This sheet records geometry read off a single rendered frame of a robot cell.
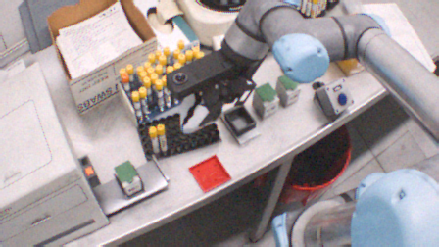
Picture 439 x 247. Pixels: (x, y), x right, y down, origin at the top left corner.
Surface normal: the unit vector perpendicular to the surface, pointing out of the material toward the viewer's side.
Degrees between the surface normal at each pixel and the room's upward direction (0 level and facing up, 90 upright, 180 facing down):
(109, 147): 0
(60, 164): 0
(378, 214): 83
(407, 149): 0
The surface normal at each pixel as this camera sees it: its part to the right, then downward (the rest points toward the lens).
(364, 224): -0.94, 0.19
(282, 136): 0.03, -0.51
